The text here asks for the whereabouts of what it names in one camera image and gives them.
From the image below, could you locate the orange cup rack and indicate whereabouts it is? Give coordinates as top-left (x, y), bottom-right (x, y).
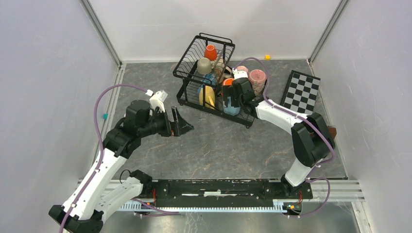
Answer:
top-left (222, 78), bottom-right (234, 87)
top-left (204, 44), bottom-right (218, 61)

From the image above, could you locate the checkerboard calibration board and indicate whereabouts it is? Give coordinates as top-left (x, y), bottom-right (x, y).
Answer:
top-left (280, 70), bottom-right (321, 115)

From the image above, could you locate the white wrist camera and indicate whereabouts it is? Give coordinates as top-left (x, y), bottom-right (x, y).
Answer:
top-left (233, 69), bottom-right (248, 80)
top-left (149, 90), bottom-right (168, 113)

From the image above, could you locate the white patterned mug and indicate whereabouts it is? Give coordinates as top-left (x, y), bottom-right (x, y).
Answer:
top-left (214, 58), bottom-right (232, 84)

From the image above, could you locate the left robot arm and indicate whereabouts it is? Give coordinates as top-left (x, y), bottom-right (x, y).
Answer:
top-left (49, 100), bottom-right (194, 233)

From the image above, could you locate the orange cup top rack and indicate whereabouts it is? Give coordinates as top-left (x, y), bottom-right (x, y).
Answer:
top-left (204, 44), bottom-right (218, 61)

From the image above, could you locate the brown wooden stand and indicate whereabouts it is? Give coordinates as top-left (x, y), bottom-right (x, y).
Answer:
top-left (326, 126), bottom-right (337, 142)

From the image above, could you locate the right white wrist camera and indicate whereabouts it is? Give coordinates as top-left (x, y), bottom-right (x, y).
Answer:
top-left (233, 69), bottom-right (248, 80)

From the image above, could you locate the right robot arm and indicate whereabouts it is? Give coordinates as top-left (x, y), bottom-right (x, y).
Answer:
top-left (222, 78), bottom-right (336, 198)

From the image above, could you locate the blue ribbed mug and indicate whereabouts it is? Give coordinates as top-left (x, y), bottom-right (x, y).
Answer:
top-left (197, 73), bottom-right (217, 95)

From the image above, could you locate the black wire dish rack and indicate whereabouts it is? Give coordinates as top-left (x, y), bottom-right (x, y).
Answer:
top-left (172, 33), bottom-right (254, 128)

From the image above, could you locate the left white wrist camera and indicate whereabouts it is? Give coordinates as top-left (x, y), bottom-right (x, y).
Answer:
top-left (149, 90), bottom-right (168, 113)

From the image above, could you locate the light blue faceted mug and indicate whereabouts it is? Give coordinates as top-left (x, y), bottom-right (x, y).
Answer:
top-left (223, 97), bottom-right (240, 116)

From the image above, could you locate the yellow mug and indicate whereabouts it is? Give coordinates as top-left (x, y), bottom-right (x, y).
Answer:
top-left (198, 85), bottom-right (215, 109)

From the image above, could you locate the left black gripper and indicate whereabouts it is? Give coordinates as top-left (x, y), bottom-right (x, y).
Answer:
top-left (138, 106), bottom-right (194, 138)

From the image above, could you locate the beige grey mug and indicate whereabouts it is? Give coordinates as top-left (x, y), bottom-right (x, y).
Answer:
top-left (197, 57), bottom-right (215, 75)

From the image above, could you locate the pink faceted mug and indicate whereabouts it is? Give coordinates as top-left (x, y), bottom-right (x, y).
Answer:
top-left (236, 66), bottom-right (249, 73)

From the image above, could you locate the orange cup lower rack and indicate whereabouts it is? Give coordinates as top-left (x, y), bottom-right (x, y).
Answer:
top-left (222, 78), bottom-right (234, 87)

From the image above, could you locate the pink speckled mug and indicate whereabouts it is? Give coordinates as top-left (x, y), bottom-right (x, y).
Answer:
top-left (248, 69), bottom-right (267, 96)

